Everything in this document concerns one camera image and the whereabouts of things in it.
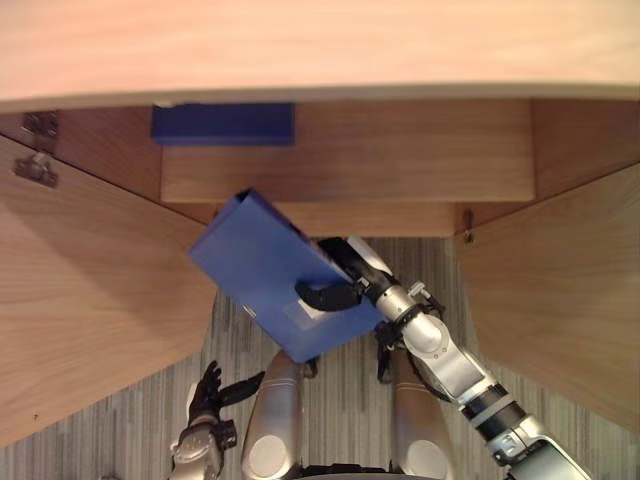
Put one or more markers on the plain blue folder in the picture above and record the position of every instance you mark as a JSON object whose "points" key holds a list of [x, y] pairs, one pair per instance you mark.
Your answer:
{"points": [[225, 125]]}

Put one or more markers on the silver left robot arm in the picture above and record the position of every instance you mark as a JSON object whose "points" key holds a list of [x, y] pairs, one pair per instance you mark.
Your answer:
{"points": [[197, 450]]}

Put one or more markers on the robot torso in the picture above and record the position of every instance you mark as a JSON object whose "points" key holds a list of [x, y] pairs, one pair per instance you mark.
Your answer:
{"points": [[350, 472]]}

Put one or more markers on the wooden cabinet door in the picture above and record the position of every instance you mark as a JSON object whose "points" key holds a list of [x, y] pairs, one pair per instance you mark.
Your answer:
{"points": [[560, 300], [90, 280]]}

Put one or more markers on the silver left robot leg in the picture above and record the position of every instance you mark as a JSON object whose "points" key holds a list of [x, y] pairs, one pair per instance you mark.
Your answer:
{"points": [[275, 400]]}

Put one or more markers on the blue folder with white label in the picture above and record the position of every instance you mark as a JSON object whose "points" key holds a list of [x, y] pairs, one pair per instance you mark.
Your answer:
{"points": [[250, 270]]}

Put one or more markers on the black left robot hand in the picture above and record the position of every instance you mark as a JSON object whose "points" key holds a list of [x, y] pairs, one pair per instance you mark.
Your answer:
{"points": [[210, 395]]}

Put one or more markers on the metal door hinge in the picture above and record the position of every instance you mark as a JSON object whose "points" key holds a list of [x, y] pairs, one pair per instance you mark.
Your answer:
{"points": [[36, 169], [468, 232]]}

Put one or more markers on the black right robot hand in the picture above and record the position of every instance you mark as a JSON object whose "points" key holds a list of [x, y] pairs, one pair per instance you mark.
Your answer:
{"points": [[357, 267]]}

